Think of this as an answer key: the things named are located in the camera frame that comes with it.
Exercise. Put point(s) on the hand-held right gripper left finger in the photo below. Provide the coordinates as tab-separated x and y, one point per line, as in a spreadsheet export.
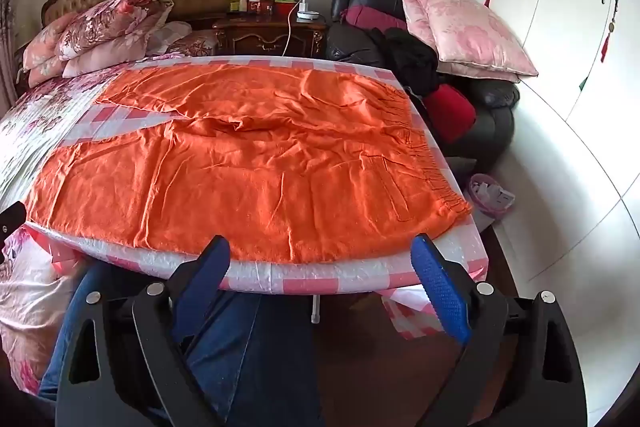
202	287

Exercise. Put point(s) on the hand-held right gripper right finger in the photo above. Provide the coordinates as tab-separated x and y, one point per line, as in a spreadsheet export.
440	287

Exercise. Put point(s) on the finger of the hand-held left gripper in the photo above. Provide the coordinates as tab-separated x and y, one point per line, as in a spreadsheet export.
11	217

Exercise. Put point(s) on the orange fringed scarf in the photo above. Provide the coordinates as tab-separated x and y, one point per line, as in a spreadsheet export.
250	167

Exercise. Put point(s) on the floral bed sheet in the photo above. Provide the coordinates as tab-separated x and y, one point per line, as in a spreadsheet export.
30	297

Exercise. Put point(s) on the person's legs in blue jeans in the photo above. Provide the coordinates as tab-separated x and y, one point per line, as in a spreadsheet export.
270	357

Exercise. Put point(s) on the pink basket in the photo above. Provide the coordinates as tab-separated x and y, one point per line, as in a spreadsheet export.
492	197

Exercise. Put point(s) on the white table leg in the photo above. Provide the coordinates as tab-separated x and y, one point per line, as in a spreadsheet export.
315	309

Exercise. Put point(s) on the pink white checkered tablecloth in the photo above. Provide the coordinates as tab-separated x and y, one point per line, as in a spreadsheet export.
320	279

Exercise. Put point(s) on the red cushion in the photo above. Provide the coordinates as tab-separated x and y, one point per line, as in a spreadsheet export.
450	112

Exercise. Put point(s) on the folded floral quilt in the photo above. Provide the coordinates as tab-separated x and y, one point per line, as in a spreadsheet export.
105	32

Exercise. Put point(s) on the black clothes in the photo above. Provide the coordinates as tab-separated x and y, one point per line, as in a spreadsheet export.
407	57

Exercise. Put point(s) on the white wardrobe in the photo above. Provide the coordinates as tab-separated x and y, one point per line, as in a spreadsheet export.
560	82

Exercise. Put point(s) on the grey checkered pillow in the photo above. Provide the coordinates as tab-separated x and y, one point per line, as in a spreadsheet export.
167	36

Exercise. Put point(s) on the red patterned pillow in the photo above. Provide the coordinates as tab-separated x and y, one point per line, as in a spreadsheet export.
200	43

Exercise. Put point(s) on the large pink floral pillow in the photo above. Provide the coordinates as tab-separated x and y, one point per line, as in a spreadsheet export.
465	32

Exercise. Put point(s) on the dark carved wooden nightstand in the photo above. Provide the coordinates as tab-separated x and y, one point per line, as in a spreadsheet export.
255	34

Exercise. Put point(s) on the maroon cushion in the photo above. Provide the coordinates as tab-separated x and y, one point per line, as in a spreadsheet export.
372	18

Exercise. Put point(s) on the yellow green box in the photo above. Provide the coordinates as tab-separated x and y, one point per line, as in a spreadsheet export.
234	5

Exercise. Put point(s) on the red box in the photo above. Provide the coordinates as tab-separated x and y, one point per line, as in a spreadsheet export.
260	6

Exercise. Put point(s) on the round white charger base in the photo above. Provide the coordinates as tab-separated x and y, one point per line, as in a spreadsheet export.
308	15

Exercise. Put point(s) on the red container with green top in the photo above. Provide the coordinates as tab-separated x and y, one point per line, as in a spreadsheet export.
285	6

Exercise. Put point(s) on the white plug adapter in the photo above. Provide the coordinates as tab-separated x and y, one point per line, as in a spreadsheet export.
304	5

